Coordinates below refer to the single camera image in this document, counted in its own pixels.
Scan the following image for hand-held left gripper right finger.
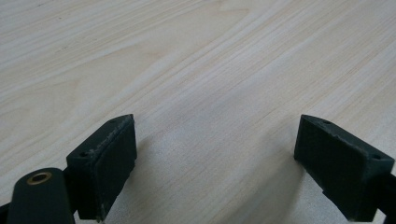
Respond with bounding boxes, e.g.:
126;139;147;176
293;114;396;223

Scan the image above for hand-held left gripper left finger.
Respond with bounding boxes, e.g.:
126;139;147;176
64;113;138;223

